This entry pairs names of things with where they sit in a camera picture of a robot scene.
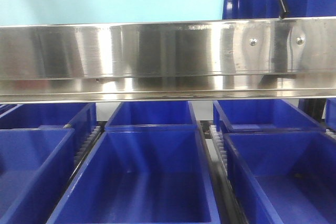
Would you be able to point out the rear right blue bin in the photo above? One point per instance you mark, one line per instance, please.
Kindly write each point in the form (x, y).
(238, 116)

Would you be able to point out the rail screw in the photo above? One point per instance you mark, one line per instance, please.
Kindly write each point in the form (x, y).
(253, 41)
(300, 40)

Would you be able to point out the front right blue bin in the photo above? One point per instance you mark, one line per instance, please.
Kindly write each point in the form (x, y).
(283, 177)

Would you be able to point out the rear left blue bin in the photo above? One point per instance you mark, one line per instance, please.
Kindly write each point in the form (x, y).
(81, 117)

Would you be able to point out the front centre blue bin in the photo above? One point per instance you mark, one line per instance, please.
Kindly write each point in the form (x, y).
(141, 177)

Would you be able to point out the far right blue bin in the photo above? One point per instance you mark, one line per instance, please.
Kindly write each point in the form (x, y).
(330, 118)

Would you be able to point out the stainless steel shelf rail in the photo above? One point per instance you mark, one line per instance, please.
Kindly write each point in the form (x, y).
(201, 60)

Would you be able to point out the rear centre blue bin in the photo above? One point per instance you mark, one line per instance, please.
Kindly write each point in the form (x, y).
(152, 115)

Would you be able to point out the front left blue bin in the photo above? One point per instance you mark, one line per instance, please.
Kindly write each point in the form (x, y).
(35, 168)

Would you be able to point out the right rail screw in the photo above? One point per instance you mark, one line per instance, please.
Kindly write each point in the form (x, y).
(300, 40)

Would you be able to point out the left rail screw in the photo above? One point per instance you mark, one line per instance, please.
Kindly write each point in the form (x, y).
(253, 41)

